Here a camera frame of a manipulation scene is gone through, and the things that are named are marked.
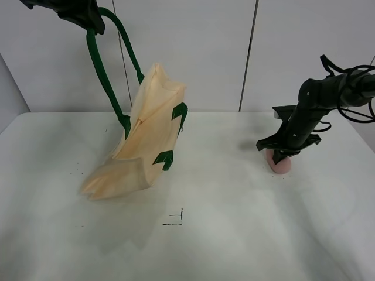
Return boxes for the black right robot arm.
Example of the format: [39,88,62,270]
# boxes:
[256,68,374,164]

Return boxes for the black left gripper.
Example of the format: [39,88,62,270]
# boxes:
[21,0,105,35]

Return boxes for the pink peach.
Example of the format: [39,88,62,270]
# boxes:
[265,149,291,174]

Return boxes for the cream linen bag green handles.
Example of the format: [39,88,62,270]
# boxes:
[81,7,188,200]

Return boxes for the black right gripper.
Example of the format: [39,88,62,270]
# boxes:
[256,105,321,165]

